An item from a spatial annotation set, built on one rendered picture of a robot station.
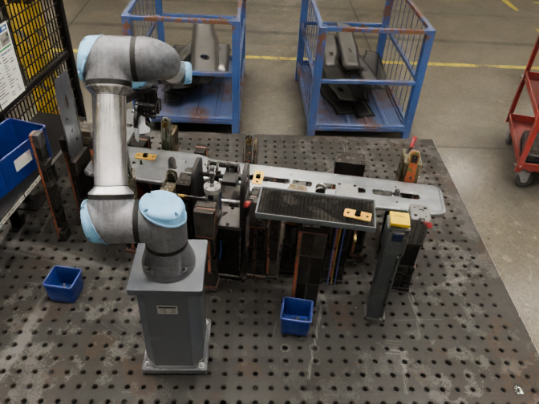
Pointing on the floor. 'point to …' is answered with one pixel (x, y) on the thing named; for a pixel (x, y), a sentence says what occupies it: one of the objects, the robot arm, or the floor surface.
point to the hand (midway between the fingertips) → (142, 131)
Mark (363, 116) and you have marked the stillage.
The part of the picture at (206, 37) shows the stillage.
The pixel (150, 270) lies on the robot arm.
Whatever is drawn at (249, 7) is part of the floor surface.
